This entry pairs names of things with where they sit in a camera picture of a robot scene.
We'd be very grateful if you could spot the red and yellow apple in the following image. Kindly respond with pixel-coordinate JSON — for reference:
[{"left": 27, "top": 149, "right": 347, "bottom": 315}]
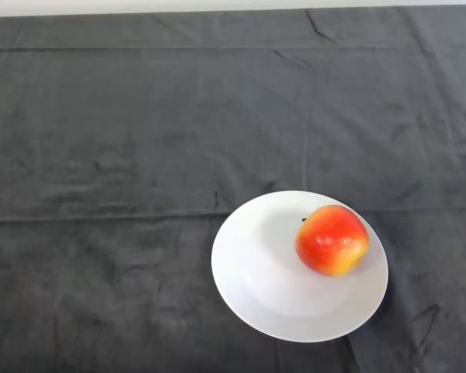
[{"left": 294, "top": 204, "right": 370, "bottom": 278}]

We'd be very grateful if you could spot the white round plate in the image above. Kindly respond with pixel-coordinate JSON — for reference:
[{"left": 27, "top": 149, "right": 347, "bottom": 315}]
[{"left": 211, "top": 190, "right": 389, "bottom": 343}]

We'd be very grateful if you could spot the black cloth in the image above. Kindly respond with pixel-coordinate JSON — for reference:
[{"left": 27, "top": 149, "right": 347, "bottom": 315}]
[{"left": 0, "top": 5, "right": 466, "bottom": 373}]

